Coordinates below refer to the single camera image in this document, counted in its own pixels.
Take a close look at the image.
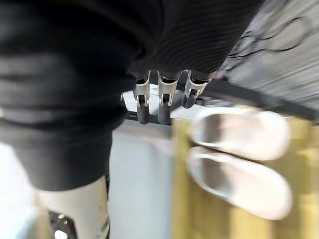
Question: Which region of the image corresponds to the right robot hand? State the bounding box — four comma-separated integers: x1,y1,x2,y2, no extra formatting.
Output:
0,0,264,239

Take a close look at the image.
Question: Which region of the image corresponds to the bamboo shoe rack shelf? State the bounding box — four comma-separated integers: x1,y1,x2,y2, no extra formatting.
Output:
170,115,319,239

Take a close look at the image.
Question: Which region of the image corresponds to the white slipper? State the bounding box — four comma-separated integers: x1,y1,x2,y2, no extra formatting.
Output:
191,109,291,161
187,146,293,221

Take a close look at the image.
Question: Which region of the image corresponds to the grey patterned rug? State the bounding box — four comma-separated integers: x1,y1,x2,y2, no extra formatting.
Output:
216,0,319,110

